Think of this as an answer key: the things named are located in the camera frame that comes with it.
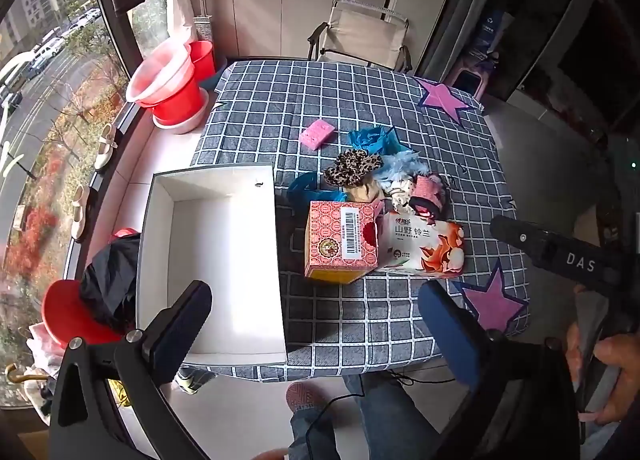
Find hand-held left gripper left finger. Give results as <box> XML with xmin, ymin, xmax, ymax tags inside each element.
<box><xmin>47</xmin><ymin>280</ymin><xmax>213</xmax><ymax>460</ymax></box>

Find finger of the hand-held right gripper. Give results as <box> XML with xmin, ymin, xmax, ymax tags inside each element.
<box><xmin>490</xmin><ymin>216</ymin><xmax>556</xmax><ymax>265</ymax></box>

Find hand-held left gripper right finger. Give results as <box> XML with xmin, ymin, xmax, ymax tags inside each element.
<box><xmin>418</xmin><ymin>280</ymin><xmax>583</xmax><ymax>460</ymax></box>

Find white cardboard box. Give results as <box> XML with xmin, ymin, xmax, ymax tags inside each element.
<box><xmin>135</xmin><ymin>162</ymin><xmax>288</xmax><ymax>367</ymax></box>

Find pink knitted sock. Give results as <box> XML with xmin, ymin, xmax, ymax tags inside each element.
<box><xmin>410</xmin><ymin>172</ymin><xmax>449</xmax><ymax>208</ymax></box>

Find white polka dot scrunchie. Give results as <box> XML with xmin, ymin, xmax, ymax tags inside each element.
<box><xmin>387</xmin><ymin>180</ymin><xmax>418</xmax><ymax>213</ymax></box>

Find light blue feather puff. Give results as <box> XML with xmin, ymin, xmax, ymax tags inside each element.
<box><xmin>376</xmin><ymin>149</ymin><xmax>431</xmax><ymax>191</ymax></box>

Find beige sock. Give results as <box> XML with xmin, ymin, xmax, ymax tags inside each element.
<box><xmin>345</xmin><ymin>179</ymin><xmax>386</xmax><ymax>205</ymax></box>

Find blue shoe cover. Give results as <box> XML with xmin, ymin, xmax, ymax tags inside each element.
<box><xmin>286</xmin><ymin>172</ymin><xmax>346</xmax><ymax>205</ymax></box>
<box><xmin>347</xmin><ymin>125</ymin><xmax>401</xmax><ymax>153</ymax></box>

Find leopard print scrunchie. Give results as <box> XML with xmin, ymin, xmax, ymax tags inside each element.
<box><xmin>323</xmin><ymin>150</ymin><xmax>385</xmax><ymax>187</ymax></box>

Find pink sponge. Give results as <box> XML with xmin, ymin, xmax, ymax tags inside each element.
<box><xmin>299</xmin><ymin>120</ymin><xmax>336</xmax><ymax>149</ymax></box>

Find person's right hand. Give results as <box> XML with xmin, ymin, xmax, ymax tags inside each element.
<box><xmin>580</xmin><ymin>332</ymin><xmax>640</xmax><ymax>425</ymax></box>

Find grey sneaker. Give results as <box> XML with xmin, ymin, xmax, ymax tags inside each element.
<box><xmin>175</xmin><ymin>366</ymin><xmax>217</xmax><ymax>396</ymax></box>

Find tissue packet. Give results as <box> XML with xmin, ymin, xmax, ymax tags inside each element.
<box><xmin>375</xmin><ymin>212</ymin><xmax>467</xmax><ymax>279</ymax></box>

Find person's right leg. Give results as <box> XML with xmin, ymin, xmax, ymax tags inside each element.
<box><xmin>342</xmin><ymin>372</ymin><xmax>441</xmax><ymax>460</ymax></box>

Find person's leg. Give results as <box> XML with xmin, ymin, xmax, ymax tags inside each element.
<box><xmin>289</xmin><ymin>402</ymin><xmax>346</xmax><ymax>460</ymax></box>
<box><xmin>342</xmin><ymin>372</ymin><xmax>441</xmax><ymax>460</ymax></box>

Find red basin with black clothes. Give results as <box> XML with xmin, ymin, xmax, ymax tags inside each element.
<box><xmin>41</xmin><ymin>279</ymin><xmax>126</xmax><ymax>347</ymax></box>

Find pink patterned slipper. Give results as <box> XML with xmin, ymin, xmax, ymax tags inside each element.
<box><xmin>286</xmin><ymin>381</ymin><xmax>326</xmax><ymax>413</ymax></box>

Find pink white cloth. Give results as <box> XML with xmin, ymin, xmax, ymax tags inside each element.
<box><xmin>22</xmin><ymin>322</ymin><xmax>68</xmax><ymax>381</ymax></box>

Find person's legs in jeans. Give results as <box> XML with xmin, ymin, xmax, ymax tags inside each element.
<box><xmin>305</xmin><ymin>371</ymin><xmax>416</xmax><ymax>460</ymax></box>

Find cream heeled shoe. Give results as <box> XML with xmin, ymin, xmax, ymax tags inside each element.
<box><xmin>70</xmin><ymin>185</ymin><xmax>98</xmax><ymax>243</ymax></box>
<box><xmin>94</xmin><ymin>123</ymin><xmax>123</xmax><ymax>171</ymax></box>

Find person's left leg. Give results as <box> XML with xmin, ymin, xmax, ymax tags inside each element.
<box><xmin>289</xmin><ymin>402</ymin><xmax>346</xmax><ymax>460</ymax></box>

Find brown cardboard box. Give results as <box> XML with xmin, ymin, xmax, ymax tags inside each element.
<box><xmin>15</xmin><ymin>430</ymin><xmax>56</xmax><ymax>460</ymax></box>

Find white basin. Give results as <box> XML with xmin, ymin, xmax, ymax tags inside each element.
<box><xmin>151</xmin><ymin>90</ymin><xmax>211</xmax><ymax>135</ymax></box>

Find dark framed screen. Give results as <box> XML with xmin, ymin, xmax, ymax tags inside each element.
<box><xmin>505</xmin><ymin>0</ymin><xmax>640</xmax><ymax>105</ymax></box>

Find dark blue bag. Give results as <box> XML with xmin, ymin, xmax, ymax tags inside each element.
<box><xmin>472</xmin><ymin>10</ymin><xmax>516</xmax><ymax>53</ymax></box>

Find grey checked tablecloth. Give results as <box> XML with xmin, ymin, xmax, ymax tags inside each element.
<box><xmin>190</xmin><ymin>58</ymin><xmax>531</xmax><ymax>383</ymax></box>

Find beige folding chair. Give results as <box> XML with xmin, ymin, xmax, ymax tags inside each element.
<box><xmin>307</xmin><ymin>0</ymin><xmax>413</xmax><ymax>73</ymax></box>

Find red bucket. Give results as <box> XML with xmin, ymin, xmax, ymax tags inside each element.
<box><xmin>187</xmin><ymin>40</ymin><xmax>217</xmax><ymax>83</ymax></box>

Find beige cabinet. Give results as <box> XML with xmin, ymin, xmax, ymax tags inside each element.
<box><xmin>185</xmin><ymin>0</ymin><xmax>401</xmax><ymax>60</ymax></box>

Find wooden umbrella handle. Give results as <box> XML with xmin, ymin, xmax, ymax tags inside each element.
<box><xmin>5</xmin><ymin>362</ymin><xmax>48</xmax><ymax>385</ymax></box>

